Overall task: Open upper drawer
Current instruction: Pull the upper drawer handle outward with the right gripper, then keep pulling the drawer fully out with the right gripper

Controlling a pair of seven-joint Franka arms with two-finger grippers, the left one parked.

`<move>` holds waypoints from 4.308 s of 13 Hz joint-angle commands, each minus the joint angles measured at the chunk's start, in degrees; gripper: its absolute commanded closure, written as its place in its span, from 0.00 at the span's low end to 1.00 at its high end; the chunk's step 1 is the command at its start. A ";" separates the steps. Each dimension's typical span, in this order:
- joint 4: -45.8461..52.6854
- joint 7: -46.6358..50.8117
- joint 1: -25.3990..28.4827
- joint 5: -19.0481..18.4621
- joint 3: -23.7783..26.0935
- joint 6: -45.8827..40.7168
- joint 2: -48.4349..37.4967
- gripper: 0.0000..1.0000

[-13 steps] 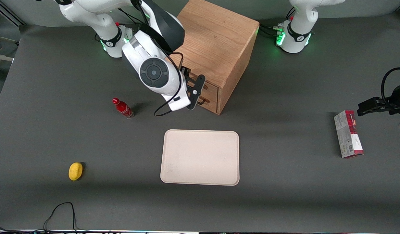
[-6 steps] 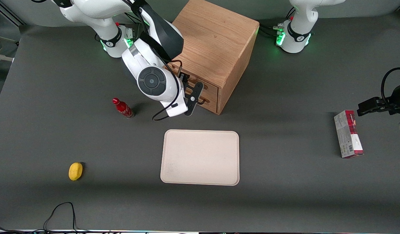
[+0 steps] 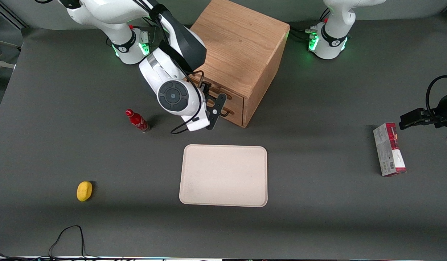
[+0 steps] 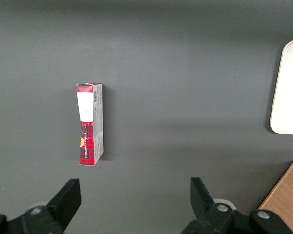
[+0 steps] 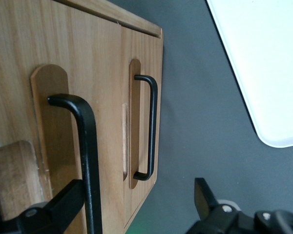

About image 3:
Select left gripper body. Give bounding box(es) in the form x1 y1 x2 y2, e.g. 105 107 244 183
431 91 447 148

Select black drawer handle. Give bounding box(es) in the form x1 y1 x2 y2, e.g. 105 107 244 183
187 74 232 103
207 103 234 117

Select wooden drawer front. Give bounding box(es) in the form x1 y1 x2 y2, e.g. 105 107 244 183
206 99 245 127
188 71 245 113

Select wooden drawer cabinet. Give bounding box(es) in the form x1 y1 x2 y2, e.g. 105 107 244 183
187 0 290 128

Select red and grey carton box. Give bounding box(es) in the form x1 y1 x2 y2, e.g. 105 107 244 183
373 123 407 177

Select red soda bottle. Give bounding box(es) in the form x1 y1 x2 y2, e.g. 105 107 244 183
126 109 151 133

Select beige rectangular tray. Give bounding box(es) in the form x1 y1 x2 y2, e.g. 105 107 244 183
179 144 268 208

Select yellow lemon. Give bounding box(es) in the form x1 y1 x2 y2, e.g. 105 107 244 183
77 181 93 202

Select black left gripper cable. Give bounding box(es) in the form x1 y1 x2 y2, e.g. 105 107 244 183
426 75 447 116

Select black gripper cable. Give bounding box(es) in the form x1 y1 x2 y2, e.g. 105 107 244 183
171 71 209 135
426 75 447 116

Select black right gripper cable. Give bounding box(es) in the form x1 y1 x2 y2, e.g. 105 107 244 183
171 71 209 135

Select black right arm base cables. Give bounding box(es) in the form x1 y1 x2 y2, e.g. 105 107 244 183
136 22 157 46

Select black arm base cables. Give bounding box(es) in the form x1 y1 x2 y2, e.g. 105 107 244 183
290 7 331 42
136 22 157 46

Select black left arm base cables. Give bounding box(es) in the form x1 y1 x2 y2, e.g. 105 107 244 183
290 7 331 42

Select black floor cable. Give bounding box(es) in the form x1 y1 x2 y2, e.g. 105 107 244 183
0 225 101 261

